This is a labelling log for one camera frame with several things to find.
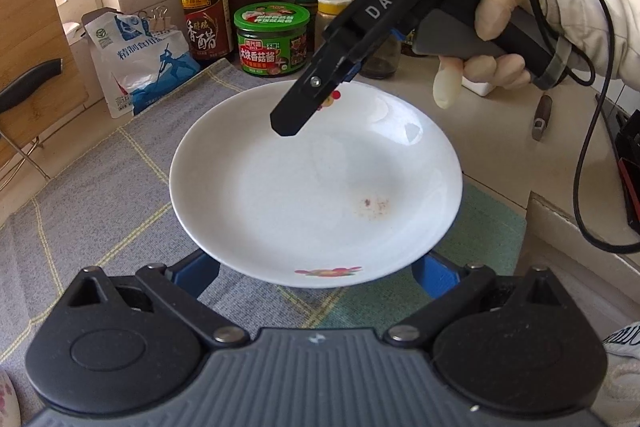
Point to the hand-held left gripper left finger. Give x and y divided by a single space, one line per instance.
197 274

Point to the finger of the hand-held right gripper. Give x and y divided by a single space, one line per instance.
295 117

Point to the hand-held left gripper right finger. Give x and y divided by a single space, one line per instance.
435 277

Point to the white fruit print plate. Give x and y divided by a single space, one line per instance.
300 187

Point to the person's right forearm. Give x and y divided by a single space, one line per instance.
600 22

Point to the person's right hand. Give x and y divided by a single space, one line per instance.
500 2

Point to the green lid sauce jar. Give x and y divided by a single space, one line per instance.
272 47

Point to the red cap glass bottle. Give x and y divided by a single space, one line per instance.
385 62

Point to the white plastic box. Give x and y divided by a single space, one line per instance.
477 88

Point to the yellow lid spice jar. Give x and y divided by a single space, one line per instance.
330 12

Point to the dark green lid spice jar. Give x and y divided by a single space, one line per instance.
306 2

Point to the grey checked table cloth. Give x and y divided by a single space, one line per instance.
100 207

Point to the white blue salt bag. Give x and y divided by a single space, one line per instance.
145 67

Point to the metal binder clip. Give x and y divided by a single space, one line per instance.
159 24

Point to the white pink flower bowl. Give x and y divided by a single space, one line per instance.
7 397

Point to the black red appliance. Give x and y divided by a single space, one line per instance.
630 147

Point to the bamboo cutting board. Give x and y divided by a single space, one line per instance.
30 7

